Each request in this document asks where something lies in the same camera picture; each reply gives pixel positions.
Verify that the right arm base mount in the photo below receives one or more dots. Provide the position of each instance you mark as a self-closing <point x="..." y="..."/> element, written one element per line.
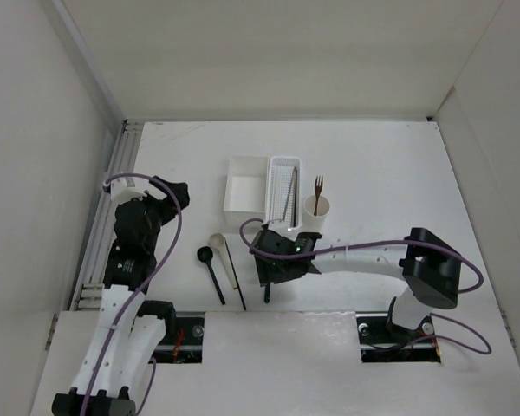
<point x="380" y="342"/>

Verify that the gold fork black handle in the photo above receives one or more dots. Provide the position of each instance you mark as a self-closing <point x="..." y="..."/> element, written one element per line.
<point x="267" y="294"/>

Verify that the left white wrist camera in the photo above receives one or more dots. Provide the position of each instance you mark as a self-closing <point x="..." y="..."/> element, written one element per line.
<point x="121" y="191"/>

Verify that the brown wooden fork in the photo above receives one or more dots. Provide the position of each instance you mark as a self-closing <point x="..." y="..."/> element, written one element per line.
<point x="318" y="186"/>

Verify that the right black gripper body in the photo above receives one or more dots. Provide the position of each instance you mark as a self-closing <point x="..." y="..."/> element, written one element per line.
<point x="276" y="272"/>

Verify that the dark thin chopstick left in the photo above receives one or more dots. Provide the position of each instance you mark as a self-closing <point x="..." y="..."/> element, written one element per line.
<point x="233" y="275"/>

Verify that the white square box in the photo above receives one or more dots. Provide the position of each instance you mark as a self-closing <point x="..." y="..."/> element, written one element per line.
<point x="246" y="189"/>

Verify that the black spoon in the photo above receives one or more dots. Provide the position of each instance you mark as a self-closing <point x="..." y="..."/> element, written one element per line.
<point x="205" y="256"/>

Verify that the aluminium rail frame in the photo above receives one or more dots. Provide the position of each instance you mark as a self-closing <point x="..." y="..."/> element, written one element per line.
<point x="86" y="289"/>

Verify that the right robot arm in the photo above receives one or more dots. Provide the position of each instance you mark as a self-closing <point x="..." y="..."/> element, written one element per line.
<point x="421" y="260"/>

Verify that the white perforated basket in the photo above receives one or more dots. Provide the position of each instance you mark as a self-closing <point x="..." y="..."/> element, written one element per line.
<point x="279" y="176"/>

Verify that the cream paper cup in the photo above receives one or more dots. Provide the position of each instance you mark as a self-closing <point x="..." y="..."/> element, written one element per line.
<point x="309" y="221"/>

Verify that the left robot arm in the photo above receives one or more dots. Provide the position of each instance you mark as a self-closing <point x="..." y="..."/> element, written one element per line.
<point x="130" y="326"/>

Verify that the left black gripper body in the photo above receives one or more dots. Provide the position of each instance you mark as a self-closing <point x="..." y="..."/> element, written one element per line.
<point x="159" y="212"/>

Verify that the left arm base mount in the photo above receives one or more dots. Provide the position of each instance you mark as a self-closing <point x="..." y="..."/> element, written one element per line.
<point x="184" y="343"/>

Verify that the cream wooden spoon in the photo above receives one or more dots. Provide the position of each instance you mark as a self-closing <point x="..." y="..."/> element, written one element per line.
<point x="216" y="241"/>

